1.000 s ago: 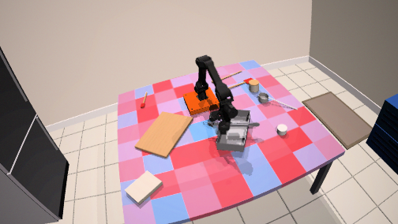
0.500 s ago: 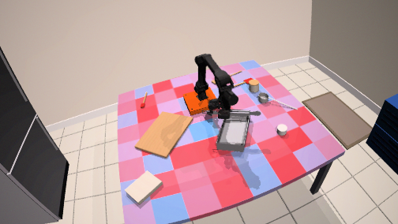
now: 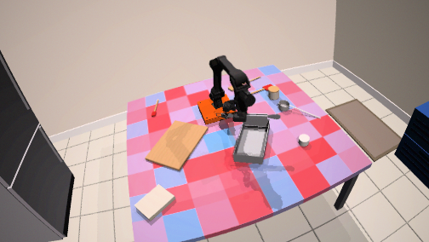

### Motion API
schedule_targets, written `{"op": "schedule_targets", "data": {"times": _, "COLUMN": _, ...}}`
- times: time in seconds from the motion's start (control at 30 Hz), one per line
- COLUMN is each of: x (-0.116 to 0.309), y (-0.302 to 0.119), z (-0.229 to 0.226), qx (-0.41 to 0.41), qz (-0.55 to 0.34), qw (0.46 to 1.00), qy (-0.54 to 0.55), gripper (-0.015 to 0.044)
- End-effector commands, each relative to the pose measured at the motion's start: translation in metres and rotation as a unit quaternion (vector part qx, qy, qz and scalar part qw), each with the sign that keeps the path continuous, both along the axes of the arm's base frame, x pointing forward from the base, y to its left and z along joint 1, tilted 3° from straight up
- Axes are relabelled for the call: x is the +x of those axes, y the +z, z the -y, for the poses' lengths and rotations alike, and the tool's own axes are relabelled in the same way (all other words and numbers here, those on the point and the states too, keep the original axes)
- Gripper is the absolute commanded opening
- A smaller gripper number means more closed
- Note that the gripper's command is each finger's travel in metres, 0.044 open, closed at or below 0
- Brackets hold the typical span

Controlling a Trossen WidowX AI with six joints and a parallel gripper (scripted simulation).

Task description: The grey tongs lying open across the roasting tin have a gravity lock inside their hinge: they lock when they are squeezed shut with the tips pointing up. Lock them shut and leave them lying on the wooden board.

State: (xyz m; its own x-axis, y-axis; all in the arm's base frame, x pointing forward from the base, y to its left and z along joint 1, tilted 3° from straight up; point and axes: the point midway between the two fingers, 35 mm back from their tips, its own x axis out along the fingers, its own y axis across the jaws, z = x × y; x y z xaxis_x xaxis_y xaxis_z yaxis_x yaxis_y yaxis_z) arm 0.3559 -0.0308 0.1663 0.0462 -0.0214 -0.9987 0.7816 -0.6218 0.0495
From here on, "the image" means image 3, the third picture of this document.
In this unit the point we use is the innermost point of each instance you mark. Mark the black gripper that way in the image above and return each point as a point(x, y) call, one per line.
point(242, 111)

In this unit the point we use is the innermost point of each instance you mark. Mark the grey cylinder with orange lid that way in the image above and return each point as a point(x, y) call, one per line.
point(273, 92)

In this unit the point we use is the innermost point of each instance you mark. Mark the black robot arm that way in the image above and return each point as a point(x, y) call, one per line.
point(237, 79)

